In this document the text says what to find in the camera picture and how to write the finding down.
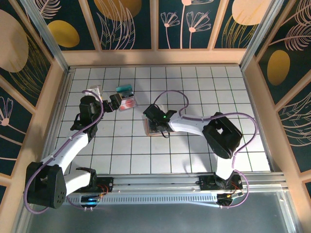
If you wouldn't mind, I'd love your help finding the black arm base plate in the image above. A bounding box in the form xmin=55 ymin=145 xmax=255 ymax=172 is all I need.
xmin=69 ymin=176 xmax=114 ymax=194
xmin=199 ymin=174 xmax=243 ymax=192

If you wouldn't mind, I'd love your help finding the perforated metal cable tray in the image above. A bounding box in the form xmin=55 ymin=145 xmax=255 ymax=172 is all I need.
xmin=34 ymin=196 xmax=219 ymax=205

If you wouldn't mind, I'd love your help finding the aluminium corner post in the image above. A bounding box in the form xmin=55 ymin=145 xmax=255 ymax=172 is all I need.
xmin=19 ymin=0 xmax=71 ymax=73
xmin=239 ymin=0 xmax=280 ymax=71

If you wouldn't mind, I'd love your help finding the aluminium side rail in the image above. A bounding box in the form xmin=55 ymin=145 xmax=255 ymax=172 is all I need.
xmin=37 ymin=67 xmax=75 ymax=176

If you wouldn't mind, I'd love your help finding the aluminium mounting rail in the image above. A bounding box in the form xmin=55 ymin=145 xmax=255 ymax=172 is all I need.
xmin=24 ymin=173 xmax=290 ymax=195

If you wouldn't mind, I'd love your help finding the red white card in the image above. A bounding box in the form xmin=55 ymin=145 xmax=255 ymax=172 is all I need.
xmin=120 ymin=96 xmax=137 ymax=111

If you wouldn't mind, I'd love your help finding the clear acrylic card holder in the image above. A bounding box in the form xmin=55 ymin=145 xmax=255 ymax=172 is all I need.
xmin=115 ymin=83 xmax=138 ymax=113

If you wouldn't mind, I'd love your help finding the teal card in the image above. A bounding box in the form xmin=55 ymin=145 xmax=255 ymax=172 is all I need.
xmin=116 ymin=83 xmax=133 ymax=93

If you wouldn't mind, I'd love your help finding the black controller module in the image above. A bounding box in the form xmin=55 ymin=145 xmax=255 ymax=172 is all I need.
xmin=217 ymin=191 xmax=243 ymax=209
xmin=81 ymin=194 xmax=100 ymax=211

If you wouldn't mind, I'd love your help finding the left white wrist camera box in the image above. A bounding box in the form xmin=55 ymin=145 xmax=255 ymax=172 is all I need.
xmin=88 ymin=84 xmax=103 ymax=100

